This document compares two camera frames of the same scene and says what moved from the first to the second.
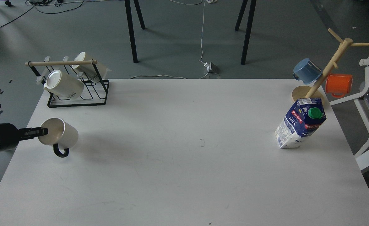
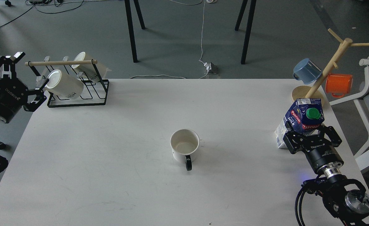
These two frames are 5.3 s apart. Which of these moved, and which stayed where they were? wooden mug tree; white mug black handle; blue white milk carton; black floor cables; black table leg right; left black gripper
Moved: left black gripper; white mug black handle
Stayed: blue white milk carton; black floor cables; black table leg right; wooden mug tree
